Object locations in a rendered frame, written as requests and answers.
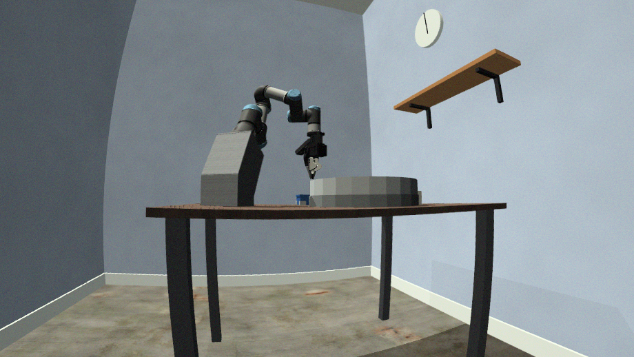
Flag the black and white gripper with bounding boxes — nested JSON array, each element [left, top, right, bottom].
[[303, 132, 327, 179]]

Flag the blue crate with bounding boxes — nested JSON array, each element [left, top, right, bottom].
[[296, 194, 310, 205]]

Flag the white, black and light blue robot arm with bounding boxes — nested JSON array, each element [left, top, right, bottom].
[[231, 85, 320, 149]]

